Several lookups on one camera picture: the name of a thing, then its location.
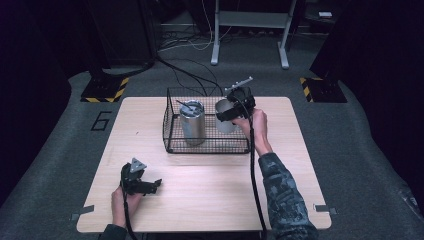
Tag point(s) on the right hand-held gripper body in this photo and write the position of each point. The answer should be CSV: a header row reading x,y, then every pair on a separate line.
x,y
243,100

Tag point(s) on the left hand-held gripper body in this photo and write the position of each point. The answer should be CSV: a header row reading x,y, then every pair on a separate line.
x,y
132,181

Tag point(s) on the steel tumbler with lid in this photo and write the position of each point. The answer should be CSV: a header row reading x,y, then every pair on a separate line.
x,y
192,125

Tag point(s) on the person's left hand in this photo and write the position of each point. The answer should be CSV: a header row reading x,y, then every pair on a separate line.
x,y
120,206

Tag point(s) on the person's right hand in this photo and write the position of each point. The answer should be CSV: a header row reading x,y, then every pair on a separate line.
x,y
258,128

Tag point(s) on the grey tape strip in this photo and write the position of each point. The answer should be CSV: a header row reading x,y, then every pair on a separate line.
x,y
323,208
85,210

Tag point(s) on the white metal stand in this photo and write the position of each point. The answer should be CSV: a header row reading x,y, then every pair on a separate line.
x,y
218,40

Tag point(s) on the black striped stand base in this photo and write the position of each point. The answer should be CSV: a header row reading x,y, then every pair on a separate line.
x,y
105,90
321,90

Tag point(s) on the small white box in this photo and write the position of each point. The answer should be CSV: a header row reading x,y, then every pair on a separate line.
x,y
325,14

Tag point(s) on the dark cabinet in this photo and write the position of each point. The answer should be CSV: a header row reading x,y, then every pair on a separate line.
x,y
123,33

